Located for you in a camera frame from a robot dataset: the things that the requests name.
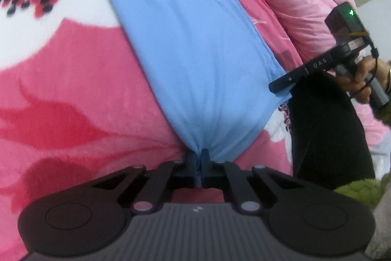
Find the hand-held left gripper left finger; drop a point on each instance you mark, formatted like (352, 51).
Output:
(191, 170)

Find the person's black pants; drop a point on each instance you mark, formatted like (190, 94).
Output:
(323, 132)

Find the light blue t-shirt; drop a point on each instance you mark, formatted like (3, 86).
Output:
(183, 34)

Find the green fuzzy cloth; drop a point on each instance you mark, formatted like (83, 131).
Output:
(360, 192)

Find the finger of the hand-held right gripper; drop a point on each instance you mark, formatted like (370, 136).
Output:
(287, 81)

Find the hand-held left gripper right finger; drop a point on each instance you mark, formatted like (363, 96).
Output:
(207, 170)

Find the pink floral blanket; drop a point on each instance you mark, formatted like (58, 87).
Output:
(76, 80)

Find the person's right hand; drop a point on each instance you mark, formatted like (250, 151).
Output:
(365, 68)

